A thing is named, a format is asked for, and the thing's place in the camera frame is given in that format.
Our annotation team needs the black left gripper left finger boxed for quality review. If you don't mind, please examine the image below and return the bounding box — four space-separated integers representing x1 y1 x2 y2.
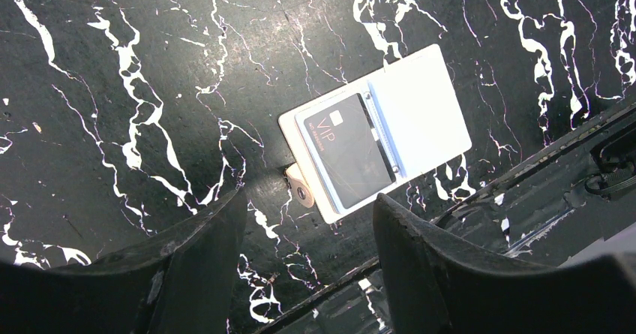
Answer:
1 189 248 333

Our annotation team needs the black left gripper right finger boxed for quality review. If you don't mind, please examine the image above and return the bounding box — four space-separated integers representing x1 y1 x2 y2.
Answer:
373 194 635 333

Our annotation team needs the black VIP card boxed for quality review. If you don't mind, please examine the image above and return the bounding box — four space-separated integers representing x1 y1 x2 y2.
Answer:
297 93 397 213

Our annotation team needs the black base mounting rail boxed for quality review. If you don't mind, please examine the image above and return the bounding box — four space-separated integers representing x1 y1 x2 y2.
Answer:
270 104 635 333

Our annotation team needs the beige card holder wallet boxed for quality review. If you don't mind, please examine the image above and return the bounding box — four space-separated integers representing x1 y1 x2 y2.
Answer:
278 44 472 224

